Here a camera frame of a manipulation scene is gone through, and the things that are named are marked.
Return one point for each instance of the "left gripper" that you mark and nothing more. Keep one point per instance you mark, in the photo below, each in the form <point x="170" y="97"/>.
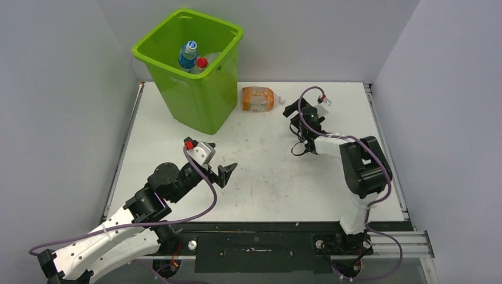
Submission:
<point x="223" y="173"/>

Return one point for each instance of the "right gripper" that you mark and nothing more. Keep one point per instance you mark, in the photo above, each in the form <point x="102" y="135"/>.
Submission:
<point x="290" y="109"/>

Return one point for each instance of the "large orange label bottle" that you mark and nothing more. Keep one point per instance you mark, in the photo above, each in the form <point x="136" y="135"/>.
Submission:
<point x="259" y="99"/>

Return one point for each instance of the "red label Nongfu bottle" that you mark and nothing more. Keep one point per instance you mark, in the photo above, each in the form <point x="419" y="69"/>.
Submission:
<point x="203" y="62"/>

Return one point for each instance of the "blue label clear bottle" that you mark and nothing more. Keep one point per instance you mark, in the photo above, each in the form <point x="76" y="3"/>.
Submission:
<point x="188" y="55"/>

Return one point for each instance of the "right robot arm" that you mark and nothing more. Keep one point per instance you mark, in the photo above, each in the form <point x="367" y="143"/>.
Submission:
<point x="363" y="176"/>

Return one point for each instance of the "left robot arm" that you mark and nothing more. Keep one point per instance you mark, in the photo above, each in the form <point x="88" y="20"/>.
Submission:
<point x="136" y="229"/>

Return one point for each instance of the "green plastic bin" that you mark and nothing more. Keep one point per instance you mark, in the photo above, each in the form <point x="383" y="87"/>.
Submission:
<point x="200" y="101"/>

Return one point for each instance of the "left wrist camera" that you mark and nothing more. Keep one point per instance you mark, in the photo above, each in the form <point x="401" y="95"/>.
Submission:
<point x="199" y="151"/>

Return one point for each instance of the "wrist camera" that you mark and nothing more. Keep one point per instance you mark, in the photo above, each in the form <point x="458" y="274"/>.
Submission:
<point x="323" y="105"/>
<point x="199" y="151"/>

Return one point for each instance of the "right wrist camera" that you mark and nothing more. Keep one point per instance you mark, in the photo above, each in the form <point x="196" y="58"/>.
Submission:
<point x="323" y="105"/>

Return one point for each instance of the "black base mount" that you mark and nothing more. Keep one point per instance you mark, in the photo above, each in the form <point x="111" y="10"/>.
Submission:
<point x="261" y="247"/>

